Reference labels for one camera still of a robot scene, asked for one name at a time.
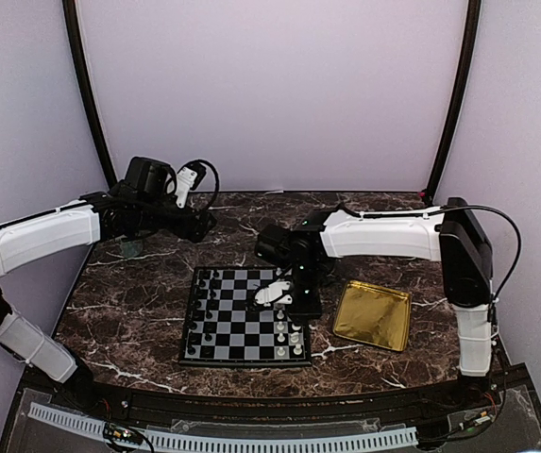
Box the black right frame post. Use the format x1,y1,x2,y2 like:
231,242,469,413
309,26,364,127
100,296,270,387
421,0,482,206

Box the black and white chessboard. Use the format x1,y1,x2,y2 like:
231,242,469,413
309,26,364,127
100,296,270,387
178,266,312,368

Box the grey ceramic cup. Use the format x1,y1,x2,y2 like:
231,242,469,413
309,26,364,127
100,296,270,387
119,240,144,259

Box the black frame post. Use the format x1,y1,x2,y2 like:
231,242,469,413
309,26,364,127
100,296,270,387
61,0,118,189
421,0,482,206

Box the black left frame post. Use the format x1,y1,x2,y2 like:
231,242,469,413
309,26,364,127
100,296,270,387
61,0,118,189

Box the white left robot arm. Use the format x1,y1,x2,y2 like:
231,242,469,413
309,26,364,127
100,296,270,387
0,193,216,411

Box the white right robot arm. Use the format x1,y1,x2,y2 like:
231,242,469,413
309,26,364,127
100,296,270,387
287,198,494,410

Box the white perforated cable duct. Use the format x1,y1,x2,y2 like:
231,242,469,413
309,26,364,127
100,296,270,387
27,402,418,452

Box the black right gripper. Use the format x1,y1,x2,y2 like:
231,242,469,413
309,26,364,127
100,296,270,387
284,260,325,326

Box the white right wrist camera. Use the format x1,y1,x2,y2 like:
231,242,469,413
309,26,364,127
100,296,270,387
253,280,294,308

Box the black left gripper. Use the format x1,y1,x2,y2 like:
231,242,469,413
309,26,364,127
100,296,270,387
138,197,216,243

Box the gold metal tray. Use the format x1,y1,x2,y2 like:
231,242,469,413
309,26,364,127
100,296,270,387
332,280,412,352

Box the black front rail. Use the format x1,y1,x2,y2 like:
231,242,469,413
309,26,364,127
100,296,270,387
14,365,535,428

